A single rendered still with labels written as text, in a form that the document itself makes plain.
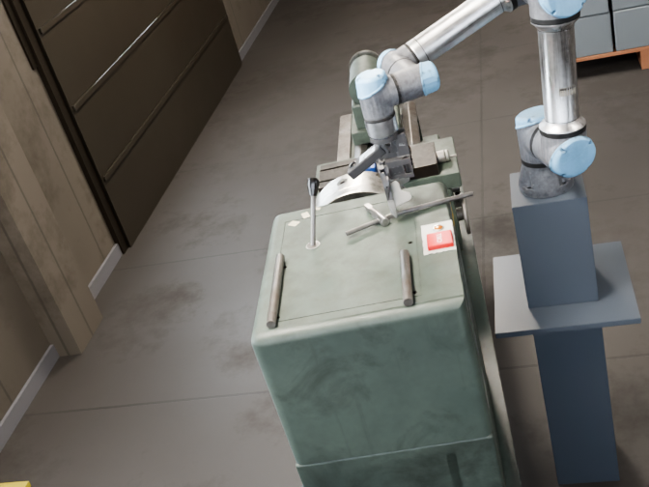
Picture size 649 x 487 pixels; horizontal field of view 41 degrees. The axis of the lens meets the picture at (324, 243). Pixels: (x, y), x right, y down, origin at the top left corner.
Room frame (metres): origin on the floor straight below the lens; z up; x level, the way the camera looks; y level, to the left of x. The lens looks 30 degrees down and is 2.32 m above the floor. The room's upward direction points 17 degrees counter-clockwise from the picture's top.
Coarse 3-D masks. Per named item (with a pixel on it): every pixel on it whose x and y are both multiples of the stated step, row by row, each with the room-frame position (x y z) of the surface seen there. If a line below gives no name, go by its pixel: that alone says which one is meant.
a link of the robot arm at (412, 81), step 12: (408, 60) 1.98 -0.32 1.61; (396, 72) 1.92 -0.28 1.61; (408, 72) 1.90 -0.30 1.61; (420, 72) 1.90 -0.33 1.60; (432, 72) 1.90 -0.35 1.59; (396, 84) 1.89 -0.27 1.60; (408, 84) 1.88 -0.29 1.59; (420, 84) 1.88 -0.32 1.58; (432, 84) 1.89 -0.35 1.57; (408, 96) 1.88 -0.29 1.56; (420, 96) 1.90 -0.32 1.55
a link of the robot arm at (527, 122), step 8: (528, 112) 2.10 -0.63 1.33; (536, 112) 2.08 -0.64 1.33; (520, 120) 2.08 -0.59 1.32; (528, 120) 2.06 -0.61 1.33; (536, 120) 2.04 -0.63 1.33; (520, 128) 2.07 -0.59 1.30; (528, 128) 2.05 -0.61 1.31; (536, 128) 2.03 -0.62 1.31; (520, 136) 2.08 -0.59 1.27; (528, 136) 2.04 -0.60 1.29; (520, 144) 2.09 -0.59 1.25; (528, 144) 2.03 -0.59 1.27; (520, 152) 2.10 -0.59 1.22; (528, 152) 2.05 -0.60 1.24; (528, 160) 2.06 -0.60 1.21; (536, 160) 2.05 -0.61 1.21
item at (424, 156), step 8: (424, 144) 2.85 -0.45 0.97; (432, 144) 2.83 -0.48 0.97; (416, 152) 2.81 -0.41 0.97; (424, 152) 2.79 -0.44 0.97; (432, 152) 2.77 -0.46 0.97; (344, 160) 2.91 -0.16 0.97; (352, 160) 2.89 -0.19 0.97; (416, 160) 2.74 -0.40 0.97; (424, 160) 2.72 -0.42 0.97; (432, 160) 2.70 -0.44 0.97; (320, 168) 2.91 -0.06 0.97; (328, 168) 2.89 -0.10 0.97; (336, 168) 2.87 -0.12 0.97; (344, 168) 2.85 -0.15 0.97; (416, 168) 2.69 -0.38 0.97; (424, 168) 2.68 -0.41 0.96; (432, 168) 2.68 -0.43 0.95; (320, 176) 2.85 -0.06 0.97; (328, 176) 2.83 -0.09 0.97; (336, 176) 2.81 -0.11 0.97; (416, 176) 2.69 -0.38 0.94; (424, 176) 2.69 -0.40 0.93; (320, 184) 2.79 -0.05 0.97
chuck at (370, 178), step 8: (344, 176) 2.24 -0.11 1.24; (360, 176) 2.21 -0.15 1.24; (368, 176) 2.21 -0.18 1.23; (376, 176) 2.21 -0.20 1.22; (328, 184) 2.26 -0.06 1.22; (336, 184) 2.22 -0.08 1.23; (344, 184) 2.19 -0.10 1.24; (352, 184) 2.18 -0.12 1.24; (360, 184) 2.16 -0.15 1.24; (368, 184) 2.16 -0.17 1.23; (376, 184) 2.16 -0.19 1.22; (320, 192) 2.27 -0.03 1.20; (328, 192) 2.20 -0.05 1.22; (320, 200) 2.21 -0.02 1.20
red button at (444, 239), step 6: (432, 234) 1.74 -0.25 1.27; (438, 234) 1.73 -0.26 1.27; (444, 234) 1.72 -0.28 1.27; (450, 234) 1.72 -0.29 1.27; (432, 240) 1.72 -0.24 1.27; (438, 240) 1.71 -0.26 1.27; (444, 240) 1.70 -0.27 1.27; (450, 240) 1.69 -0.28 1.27; (432, 246) 1.69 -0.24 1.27; (438, 246) 1.69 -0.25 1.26; (444, 246) 1.69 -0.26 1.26; (450, 246) 1.68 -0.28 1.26
